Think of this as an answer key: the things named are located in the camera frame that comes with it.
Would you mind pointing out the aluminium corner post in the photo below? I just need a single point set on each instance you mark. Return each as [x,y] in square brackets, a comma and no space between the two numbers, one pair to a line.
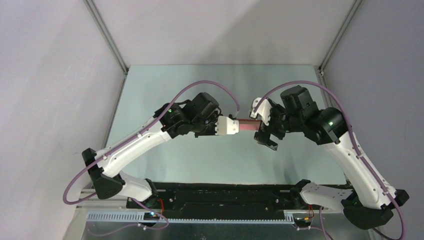
[340,33]
[106,34]

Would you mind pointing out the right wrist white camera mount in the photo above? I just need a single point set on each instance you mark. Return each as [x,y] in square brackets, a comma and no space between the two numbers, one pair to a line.
[261,107]

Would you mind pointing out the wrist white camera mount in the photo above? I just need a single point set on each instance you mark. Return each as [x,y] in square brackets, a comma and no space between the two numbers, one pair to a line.
[226,126]
[261,107]

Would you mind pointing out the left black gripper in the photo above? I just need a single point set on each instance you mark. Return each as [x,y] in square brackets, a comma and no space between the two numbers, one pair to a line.
[213,116]

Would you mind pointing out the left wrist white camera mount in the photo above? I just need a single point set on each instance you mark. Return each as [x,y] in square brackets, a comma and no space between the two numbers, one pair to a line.
[226,126]

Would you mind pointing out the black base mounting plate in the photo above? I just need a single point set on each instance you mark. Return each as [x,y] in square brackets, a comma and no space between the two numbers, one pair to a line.
[213,201]

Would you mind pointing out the orange wooden picture frame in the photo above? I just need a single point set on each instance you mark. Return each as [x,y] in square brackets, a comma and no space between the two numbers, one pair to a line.
[249,124]

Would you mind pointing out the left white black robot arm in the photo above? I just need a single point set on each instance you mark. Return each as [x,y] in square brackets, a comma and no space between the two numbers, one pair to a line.
[106,165]

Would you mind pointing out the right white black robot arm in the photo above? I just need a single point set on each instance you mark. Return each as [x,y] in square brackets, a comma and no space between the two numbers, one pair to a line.
[371,200]

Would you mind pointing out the left aluminium corner post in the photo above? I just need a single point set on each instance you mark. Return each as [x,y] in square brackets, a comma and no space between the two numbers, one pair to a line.
[106,34]

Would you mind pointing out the right aluminium corner post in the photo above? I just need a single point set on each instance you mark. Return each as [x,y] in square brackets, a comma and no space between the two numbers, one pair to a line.
[340,33]

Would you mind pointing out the grey slotted cable duct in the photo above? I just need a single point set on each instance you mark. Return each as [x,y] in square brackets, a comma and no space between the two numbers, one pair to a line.
[143,217]

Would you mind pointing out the aluminium front rail frame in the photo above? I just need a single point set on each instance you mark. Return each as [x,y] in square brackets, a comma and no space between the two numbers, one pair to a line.
[304,221]

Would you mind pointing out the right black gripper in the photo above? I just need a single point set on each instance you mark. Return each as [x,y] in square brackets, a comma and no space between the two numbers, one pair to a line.
[263,135]

